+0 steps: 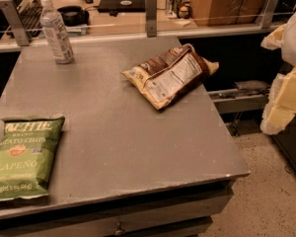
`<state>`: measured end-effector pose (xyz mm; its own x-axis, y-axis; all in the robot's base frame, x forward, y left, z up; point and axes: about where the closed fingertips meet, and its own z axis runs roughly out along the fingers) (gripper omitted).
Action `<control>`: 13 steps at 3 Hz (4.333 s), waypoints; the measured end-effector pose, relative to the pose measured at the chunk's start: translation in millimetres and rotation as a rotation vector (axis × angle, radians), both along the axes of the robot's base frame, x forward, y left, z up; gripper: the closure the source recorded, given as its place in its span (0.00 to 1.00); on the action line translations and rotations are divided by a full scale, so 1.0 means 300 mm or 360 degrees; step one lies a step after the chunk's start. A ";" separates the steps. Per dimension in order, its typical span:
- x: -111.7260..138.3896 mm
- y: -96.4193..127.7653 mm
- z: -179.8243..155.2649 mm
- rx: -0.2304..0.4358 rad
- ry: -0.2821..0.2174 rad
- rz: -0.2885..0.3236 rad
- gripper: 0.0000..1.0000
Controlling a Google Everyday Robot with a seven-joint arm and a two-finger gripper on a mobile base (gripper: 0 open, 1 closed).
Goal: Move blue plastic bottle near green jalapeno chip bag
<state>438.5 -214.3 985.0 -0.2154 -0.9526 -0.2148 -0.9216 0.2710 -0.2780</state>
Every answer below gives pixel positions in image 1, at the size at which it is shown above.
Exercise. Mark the black laptop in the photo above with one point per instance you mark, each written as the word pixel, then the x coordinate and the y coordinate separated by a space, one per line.
pixel 121 6

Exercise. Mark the middle metal rail bracket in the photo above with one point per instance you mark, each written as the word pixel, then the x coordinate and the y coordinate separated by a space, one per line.
pixel 151 18

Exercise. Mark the left metal rail bracket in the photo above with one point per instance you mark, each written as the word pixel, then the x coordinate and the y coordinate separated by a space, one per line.
pixel 11 14

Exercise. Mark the green jalapeno chip bag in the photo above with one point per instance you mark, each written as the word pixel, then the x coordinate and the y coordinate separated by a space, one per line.
pixel 27 151

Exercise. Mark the metal can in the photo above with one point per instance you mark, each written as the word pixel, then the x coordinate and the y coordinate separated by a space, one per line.
pixel 171 8

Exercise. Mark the brown chip bag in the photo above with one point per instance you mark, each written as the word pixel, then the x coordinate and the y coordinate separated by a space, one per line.
pixel 164 77

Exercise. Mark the small round jar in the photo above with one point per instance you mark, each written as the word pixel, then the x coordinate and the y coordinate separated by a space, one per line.
pixel 183 12

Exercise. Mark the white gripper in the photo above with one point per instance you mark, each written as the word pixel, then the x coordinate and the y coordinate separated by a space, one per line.
pixel 295 39

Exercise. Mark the metal rail bracket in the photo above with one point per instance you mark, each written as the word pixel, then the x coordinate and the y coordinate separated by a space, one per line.
pixel 11 14
pixel 266 15
pixel 151 18

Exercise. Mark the clear plastic water bottle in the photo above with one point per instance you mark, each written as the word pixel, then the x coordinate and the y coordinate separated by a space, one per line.
pixel 55 33

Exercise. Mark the grey drawer with handle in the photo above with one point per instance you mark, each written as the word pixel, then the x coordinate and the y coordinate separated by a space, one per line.
pixel 178 213

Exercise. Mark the black keyboard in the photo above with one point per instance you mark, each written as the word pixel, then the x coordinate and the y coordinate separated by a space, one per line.
pixel 30 14

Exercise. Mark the black headphones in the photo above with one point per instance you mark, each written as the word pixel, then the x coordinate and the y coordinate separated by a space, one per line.
pixel 74 15

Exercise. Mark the cardboard box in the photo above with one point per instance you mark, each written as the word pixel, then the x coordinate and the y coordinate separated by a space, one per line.
pixel 208 13

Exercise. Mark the right metal rail bracket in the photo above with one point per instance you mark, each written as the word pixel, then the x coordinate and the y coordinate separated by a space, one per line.
pixel 266 15

